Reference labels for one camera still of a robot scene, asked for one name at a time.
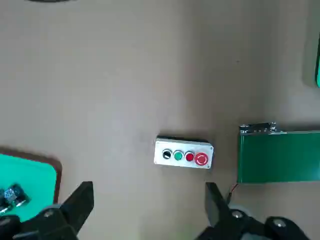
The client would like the green belt conveyor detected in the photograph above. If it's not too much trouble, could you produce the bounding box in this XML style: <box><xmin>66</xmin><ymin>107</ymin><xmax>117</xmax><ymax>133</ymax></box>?
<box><xmin>236</xmin><ymin>121</ymin><xmax>320</xmax><ymax>185</ymax></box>

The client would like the long green plastic tray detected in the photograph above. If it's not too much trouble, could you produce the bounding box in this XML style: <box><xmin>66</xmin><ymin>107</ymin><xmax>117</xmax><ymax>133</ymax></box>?
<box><xmin>313</xmin><ymin>32</ymin><xmax>320</xmax><ymax>89</ymax></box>

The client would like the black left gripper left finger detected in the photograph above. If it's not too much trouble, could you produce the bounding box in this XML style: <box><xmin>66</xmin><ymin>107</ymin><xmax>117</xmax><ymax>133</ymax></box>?
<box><xmin>0</xmin><ymin>181</ymin><xmax>94</xmax><ymax>240</ymax></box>

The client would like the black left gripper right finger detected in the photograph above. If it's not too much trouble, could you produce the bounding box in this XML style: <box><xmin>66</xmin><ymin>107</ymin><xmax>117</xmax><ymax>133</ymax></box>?
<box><xmin>197</xmin><ymin>182</ymin><xmax>311</xmax><ymax>240</ymax></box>

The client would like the black push-button switch part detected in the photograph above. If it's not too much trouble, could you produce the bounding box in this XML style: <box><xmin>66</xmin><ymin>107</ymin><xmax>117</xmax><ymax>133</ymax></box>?
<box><xmin>2</xmin><ymin>184</ymin><xmax>31</xmax><ymax>208</ymax></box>

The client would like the grey push-button control box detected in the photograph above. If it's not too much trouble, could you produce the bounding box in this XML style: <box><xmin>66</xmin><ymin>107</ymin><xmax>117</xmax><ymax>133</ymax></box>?
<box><xmin>153</xmin><ymin>135</ymin><xmax>215</xmax><ymax>170</ymax></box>

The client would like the red and black conveyor wire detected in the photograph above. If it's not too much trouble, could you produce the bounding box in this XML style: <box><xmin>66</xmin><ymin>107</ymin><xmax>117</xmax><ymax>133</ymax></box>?
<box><xmin>226</xmin><ymin>184</ymin><xmax>240</xmax><ymax>202</ymax></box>

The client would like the small green plastic tray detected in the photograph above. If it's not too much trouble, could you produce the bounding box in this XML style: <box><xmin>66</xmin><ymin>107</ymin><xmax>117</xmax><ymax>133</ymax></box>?
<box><xmin>0</xmin><ymin>152</ymin><xmax>58</xmax><ymax>223</ymax></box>

